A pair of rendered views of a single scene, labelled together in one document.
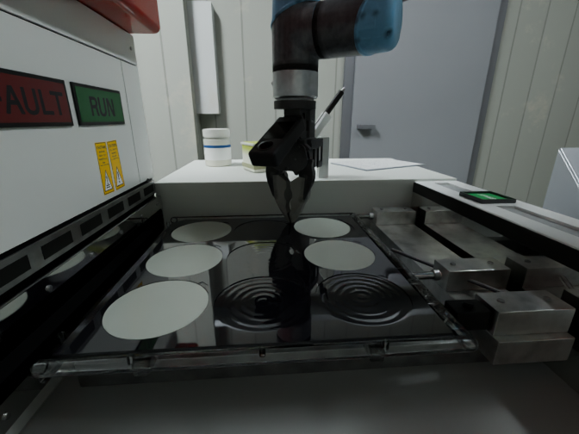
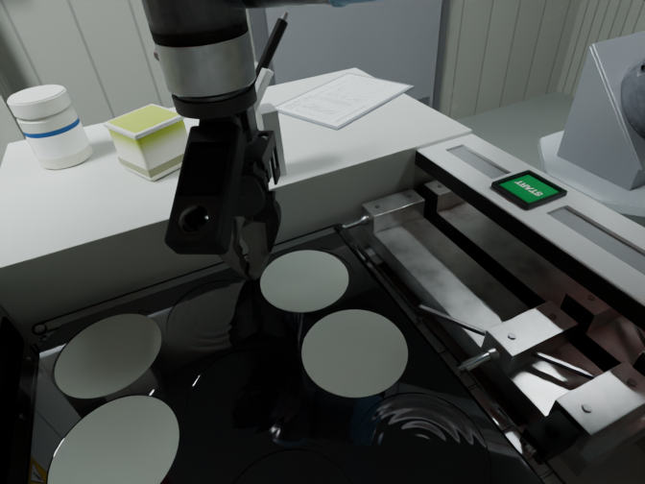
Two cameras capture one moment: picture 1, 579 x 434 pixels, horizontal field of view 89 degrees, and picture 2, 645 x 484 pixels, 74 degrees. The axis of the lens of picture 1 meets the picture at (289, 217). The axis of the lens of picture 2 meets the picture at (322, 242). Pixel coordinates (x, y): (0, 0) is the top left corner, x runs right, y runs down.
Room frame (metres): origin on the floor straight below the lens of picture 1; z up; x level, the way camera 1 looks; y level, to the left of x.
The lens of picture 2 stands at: (0.15, 0.02, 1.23)
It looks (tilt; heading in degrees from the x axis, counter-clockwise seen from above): 39 degrees down; 343
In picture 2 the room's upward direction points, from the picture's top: 5 degrees counter-clockwise
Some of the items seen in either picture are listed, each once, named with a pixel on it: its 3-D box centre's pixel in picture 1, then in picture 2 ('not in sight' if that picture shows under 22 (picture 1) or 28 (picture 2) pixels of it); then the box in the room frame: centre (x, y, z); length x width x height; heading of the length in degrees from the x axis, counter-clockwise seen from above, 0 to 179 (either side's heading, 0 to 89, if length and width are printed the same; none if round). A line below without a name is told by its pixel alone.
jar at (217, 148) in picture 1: (217, 147); (53, 128); (0.81, 0.19, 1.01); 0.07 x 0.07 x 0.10
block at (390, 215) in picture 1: (392, 214); (393, 209); (0.58, -0.21, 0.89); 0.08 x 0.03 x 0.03; 94
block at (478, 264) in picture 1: (470, 272); (529, 335); (0.34, -0.23, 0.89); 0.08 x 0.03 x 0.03; 94
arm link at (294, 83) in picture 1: (293, 88); (204, 63); (0.53, -0.01, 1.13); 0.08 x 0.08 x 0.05
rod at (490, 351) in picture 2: (424, 275); (477, 360); (0.33, -0.17, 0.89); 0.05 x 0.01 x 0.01; 94
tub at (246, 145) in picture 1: (261, 156); (152, 142); (0.72, 0.07, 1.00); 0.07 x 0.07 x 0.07; 31
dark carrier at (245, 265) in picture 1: (264, 257); (245, 398); (0.38, 0.04, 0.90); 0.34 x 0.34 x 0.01; 4
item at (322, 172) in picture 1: (315, 145); (254, 125); (0.63, -0.05, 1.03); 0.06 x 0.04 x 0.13; 94
